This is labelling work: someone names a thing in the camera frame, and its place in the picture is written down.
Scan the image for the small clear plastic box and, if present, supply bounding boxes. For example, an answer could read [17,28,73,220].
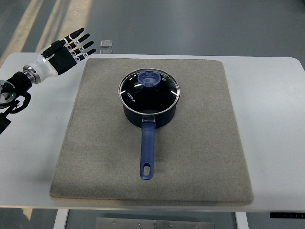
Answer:
[100,40,113,48]

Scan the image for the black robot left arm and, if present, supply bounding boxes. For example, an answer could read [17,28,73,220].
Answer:
[0,65,40,133]

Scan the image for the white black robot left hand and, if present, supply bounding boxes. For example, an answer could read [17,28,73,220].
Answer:
[22,28,96,84]

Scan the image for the grey felt mat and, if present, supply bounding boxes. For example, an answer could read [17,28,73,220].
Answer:
[50,58,254,206]

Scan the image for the white table leg frame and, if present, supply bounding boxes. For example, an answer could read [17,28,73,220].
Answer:
[53,209,69,229]

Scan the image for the metal plate under table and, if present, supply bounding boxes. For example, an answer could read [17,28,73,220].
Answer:
[95,218,215,229]

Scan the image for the glass pot lid blue knob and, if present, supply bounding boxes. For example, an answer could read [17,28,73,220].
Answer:
[118,69,180,114]

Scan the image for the black table control panel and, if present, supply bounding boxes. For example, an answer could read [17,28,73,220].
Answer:
[270,212,305,219]

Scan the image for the dark blue saucepan blue handle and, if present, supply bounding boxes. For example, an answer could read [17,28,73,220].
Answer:
[118,68,181,181]

